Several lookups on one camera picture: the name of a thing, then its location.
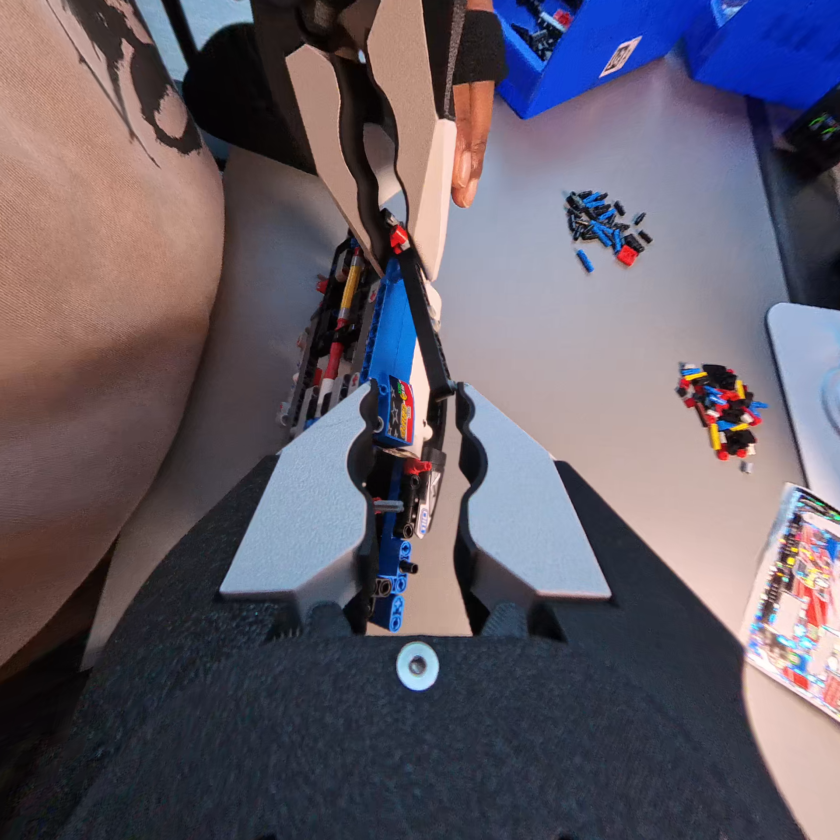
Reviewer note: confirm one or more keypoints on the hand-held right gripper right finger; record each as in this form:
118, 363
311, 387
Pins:
538, 525

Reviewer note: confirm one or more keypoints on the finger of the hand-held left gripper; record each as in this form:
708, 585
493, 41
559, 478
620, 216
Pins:
315, 111
413, 98

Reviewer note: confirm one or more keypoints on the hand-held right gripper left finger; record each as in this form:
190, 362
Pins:
295, 525

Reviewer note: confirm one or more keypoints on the partly built lego car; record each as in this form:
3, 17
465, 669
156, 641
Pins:
394, 328

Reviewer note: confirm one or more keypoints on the black lego beam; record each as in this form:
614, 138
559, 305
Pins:
423, 328

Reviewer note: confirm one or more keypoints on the heap of black lego pieces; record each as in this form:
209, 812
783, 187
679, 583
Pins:
541, 33

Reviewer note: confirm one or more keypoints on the pile of multicoloured lego pieces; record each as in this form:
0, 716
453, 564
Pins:
722, 407

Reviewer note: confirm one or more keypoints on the single blue lego pin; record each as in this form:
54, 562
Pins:
585, 260

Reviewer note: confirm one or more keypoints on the red lego piece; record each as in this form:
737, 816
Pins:
628, 256

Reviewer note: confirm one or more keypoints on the person's left hand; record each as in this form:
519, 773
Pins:
472, 144

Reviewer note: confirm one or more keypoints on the blue plastic bins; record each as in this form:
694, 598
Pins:
590, 79

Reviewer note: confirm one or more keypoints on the pile of blue black pins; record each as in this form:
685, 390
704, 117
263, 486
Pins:
600, 229

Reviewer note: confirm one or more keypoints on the shiny sticker sheet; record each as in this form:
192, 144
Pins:
800, 604

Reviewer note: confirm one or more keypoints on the white stand base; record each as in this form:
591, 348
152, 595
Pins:
800, 367

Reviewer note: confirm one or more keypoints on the black power bank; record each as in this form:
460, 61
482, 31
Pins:
814, 131

